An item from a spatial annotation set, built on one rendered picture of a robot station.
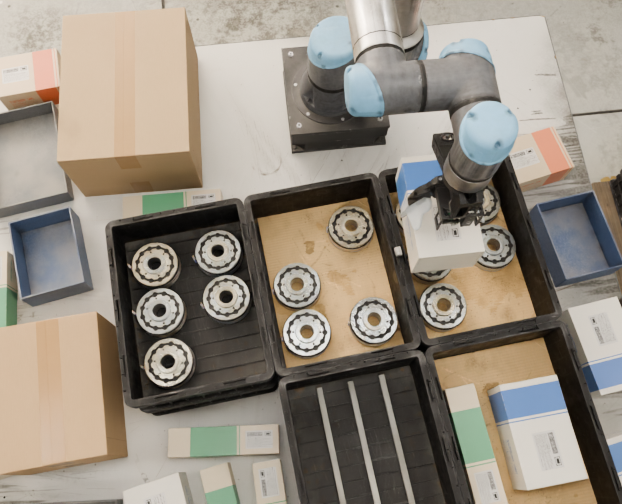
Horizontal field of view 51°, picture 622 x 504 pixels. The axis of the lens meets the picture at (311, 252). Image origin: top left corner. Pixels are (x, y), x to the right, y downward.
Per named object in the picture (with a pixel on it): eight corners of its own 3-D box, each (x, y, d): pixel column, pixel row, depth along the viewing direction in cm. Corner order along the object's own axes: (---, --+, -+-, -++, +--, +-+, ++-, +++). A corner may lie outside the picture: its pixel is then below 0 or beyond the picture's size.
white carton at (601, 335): (632, 387, 151) (652, 382, 142) (584, 399, 150) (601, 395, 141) (600, 305, 157) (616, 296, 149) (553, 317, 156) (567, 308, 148)
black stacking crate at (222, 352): (120, 241, 150) (105, 223, 140) (246, 217, 152) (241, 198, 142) (140, 413, 138) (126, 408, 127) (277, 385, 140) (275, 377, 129)
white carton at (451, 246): (395, 178, 130) (401, 157, 122) (454, 172, 131) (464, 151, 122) (411, 273, 124) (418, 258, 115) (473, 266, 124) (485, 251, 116)
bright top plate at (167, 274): (131, 246, 145) (130, 245, 145) (176, 240, 146) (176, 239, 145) (133, 289, 142) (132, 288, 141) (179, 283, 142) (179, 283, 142)
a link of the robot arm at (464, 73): (419, 37, 93) (432, 104, 90) (496, 31, 94) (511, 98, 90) (410, 69, 101) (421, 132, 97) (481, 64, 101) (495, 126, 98)
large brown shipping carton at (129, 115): (88, 64, 179) (62, 15, 160) (197, 56, 180) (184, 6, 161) (85, 197, 166) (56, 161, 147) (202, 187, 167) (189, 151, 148)
